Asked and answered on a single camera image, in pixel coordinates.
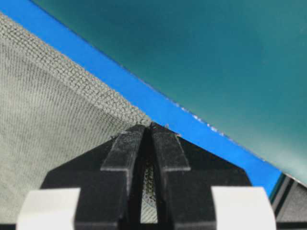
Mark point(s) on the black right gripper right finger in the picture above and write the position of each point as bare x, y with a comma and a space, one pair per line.
197, 190

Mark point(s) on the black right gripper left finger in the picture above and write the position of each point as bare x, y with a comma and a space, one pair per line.
90, 192

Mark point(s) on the large grey towel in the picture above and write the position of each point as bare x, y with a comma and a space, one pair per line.
51, 111

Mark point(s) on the blue table cloth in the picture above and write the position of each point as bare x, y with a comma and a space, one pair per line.
152, 103

